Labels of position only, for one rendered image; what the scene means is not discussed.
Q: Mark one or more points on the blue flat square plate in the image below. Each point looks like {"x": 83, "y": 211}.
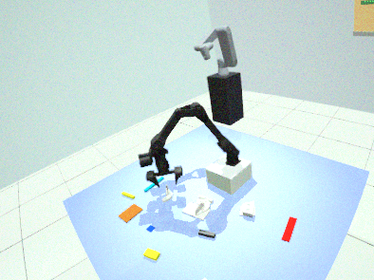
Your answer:
{"x": 150, "y": 228}

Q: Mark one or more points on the red flat bar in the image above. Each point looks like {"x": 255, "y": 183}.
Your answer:
{"x": 289, "y": 229}

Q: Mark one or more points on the brown flat plate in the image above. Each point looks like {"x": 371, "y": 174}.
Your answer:
{"x": 128, "y": 214}

